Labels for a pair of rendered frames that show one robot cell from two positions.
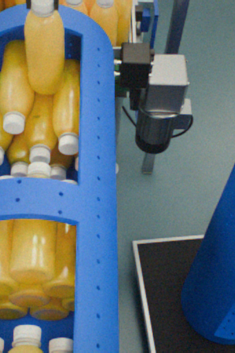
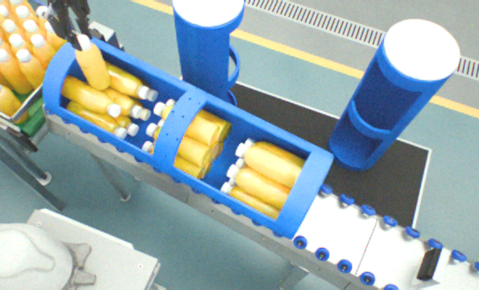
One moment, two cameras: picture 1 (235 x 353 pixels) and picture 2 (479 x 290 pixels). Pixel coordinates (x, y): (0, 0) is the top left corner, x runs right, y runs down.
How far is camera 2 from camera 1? 0.64 m
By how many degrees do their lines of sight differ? 29
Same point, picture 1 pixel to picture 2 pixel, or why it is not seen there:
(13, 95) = (100, 99)
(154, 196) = not seen: hidden behind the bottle
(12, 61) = (76, 89)
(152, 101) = not seen: hidden behind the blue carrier
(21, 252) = (204, 132)
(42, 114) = (115, 96)
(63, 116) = (129, 84)
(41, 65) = (102, 72)
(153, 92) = not seen: hidden behind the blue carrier
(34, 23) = (88, 55)
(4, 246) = (190, 142)
